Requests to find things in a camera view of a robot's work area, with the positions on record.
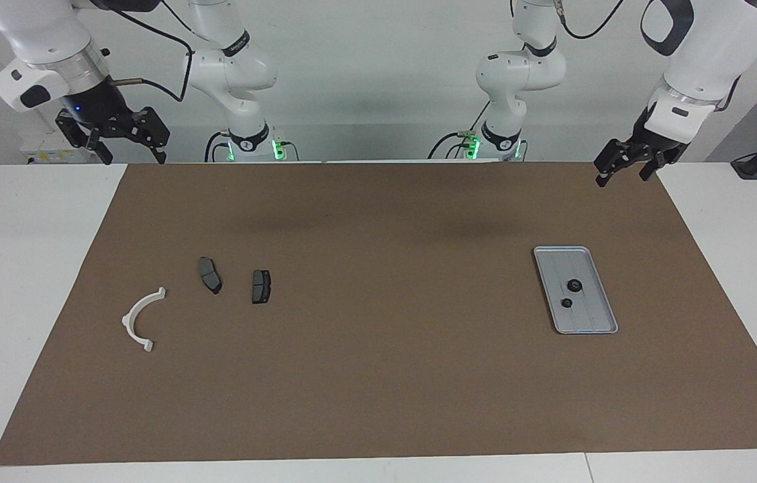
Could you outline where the short rectangular grey brake pad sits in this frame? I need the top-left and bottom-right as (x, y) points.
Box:
(251, 269), (272, 305)

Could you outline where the grey metal tray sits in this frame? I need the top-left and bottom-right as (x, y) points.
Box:
(533, 246), (619, 335)

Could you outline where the black base cable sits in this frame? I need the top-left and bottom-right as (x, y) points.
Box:
(204, 129), (232, 163)
(427, 101), (492, 160)

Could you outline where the brown table mat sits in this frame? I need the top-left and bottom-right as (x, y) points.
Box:
(0, 161), (757, 466)

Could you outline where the long curved grey brake pad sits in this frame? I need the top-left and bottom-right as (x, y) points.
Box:
(198, 257), (223, 295)

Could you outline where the white power box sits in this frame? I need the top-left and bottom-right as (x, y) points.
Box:
(19, 131), (69, 165)

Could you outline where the white curved plastic bracket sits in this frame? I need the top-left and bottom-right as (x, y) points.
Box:
(121, 287), (168, 353)

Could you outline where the black right base cable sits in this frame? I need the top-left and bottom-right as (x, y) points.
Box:
(204, 129), (232, 163)

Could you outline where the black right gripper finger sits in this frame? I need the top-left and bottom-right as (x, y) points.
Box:
(86, 127), (115, 166)
(140, 107), (172, 164)

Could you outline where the black left base cable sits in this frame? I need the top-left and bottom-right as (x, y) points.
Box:
(427, 101), (492, 160)

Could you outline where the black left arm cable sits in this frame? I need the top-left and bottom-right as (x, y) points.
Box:
(556, 0), (745, 113)

